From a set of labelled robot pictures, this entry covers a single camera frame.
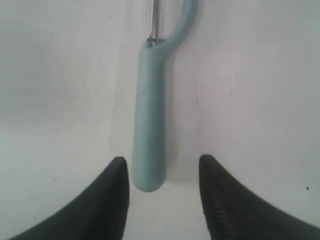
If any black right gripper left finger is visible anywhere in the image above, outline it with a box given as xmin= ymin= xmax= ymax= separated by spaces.
xmin=13 ymin=156 xmax=130 ymax=240

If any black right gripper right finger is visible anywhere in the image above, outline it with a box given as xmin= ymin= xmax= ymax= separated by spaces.
xmin=198 ymin=154 xmax=320 ymax=240

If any teal handled vegetable peeler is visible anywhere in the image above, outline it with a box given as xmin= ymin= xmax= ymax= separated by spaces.
xmin=131 ymin=0 xmax=199 ymax=193

